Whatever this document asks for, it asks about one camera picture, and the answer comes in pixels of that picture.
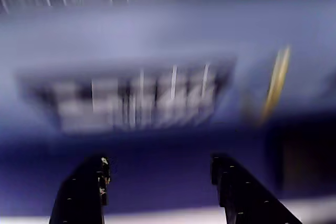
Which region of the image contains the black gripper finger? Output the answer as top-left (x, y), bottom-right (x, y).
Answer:
top-left (211, 153), bottom-right (303, 224)
top-left (49, 154), bottom-right (111, 224)

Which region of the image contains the slim gold door handle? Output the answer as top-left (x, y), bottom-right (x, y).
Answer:
top-left (258, 45), bottom-right (292, 127)

